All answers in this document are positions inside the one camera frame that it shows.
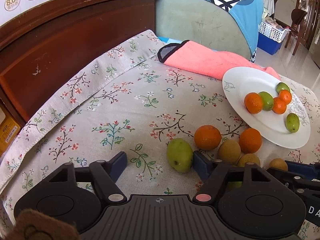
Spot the brown kiwi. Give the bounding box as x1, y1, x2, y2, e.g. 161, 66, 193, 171
217, 139, 241, 165
268, 158, 289, 171

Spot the large orange top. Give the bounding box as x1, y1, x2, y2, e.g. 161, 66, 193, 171
194, 125, 221, 151

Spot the brown kiwi hidden small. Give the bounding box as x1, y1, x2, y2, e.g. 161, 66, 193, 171
237, 153, 260, 167

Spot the green fruit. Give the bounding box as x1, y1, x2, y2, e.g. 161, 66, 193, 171
276, 82, 290, 94
227, 181, 242, 191
285, 113, 300, 133
167, 138, 193, 173
259, 91, 273, 111

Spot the small orange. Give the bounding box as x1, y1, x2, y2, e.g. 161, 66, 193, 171
239, 128, 262, 154

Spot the green fruit bottom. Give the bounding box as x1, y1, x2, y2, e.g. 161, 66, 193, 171
276, 82, 290, 94

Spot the white ceramic plate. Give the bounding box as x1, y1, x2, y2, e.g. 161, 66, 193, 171
222, 67, 311, 149

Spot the floral tablecloth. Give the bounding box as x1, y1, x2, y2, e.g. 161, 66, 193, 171
0, 29, 320, 239

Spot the brown knitted sleeve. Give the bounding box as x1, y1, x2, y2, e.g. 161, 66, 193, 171
4, 209, 80, 240

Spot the yellow cardboard box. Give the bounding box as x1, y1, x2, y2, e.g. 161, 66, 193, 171
0, 102, 20, 155

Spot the houndstooth sofa cover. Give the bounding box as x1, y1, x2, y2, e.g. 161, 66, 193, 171
250, 47, 257, 63

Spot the pink folded towel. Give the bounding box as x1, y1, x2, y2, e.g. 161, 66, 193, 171
157, 40, 280, 80

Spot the blue plastic bin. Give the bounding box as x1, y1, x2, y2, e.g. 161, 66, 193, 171
257, 33, 283, 55

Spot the dark wooden cabinet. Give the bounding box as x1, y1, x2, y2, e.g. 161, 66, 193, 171
1, 0, 156, 126

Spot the white plastic basket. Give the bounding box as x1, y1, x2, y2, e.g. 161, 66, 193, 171
259, 22, 290, 43

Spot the dark wooden chair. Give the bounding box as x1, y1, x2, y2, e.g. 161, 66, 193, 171
275, 8, 307, 56

